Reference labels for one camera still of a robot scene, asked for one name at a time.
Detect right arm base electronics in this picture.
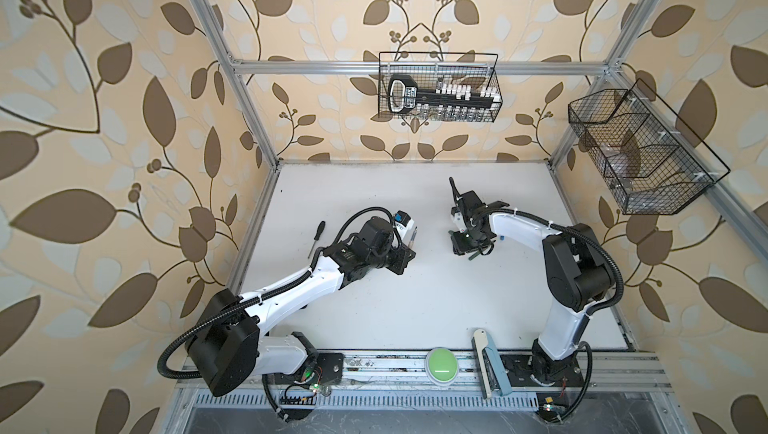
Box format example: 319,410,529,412
501,346,594,424

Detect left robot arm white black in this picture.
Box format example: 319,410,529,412
157,206,416,397

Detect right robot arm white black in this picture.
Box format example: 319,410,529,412
449,179,624,386

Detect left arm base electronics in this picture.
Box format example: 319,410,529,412
261,352,345,423

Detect green round button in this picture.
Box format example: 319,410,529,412
425,347,459,387

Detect grey teal tool holder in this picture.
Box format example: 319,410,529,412
472,329,513,399

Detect black bit set case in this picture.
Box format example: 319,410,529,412
385,74,503,114

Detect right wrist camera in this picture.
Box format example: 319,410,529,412
451,206,467,232

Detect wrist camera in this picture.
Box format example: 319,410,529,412
394,210,417,248
451,206,467,232

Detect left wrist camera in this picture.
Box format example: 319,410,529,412
394,210,417,248

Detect black handled screwdriver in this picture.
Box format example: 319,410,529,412
307,220,326,259

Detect black wire basket back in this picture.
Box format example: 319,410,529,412
377,50,503,123

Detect black wire basket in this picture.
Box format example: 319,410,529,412
377,50,503,123
568,80,731,215

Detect black wire basket right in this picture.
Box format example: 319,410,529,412
568,80,731,215

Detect aluminium frame rails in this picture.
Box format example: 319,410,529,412
201,0,767,433

